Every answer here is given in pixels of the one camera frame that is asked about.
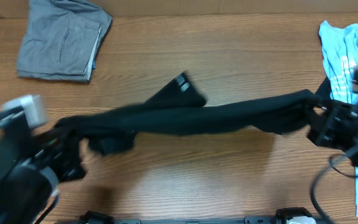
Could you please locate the light blue t-shirt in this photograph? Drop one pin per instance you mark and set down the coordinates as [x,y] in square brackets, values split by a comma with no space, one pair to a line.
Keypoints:
[340,58]

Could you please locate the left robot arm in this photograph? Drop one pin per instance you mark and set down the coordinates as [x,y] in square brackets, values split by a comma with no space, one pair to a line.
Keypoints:
[32,167]

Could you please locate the folded grey shorts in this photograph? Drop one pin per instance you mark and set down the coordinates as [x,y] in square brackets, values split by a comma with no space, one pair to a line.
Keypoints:
[62,40]

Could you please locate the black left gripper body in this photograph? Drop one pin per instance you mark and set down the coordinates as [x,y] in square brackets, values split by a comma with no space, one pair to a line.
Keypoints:
[64,160]

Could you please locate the dark garment under blue shirt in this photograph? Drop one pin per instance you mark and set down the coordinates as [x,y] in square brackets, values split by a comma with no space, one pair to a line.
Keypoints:
[324,90]

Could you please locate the black polo shirt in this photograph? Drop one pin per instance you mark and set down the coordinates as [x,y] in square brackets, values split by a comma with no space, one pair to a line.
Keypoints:
[179,109]

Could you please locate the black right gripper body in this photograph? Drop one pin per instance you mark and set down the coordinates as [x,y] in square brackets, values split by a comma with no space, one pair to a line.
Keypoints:
[334,123]

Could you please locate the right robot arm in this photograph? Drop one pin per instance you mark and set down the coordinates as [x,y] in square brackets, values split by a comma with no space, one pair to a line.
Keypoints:
[348,154]

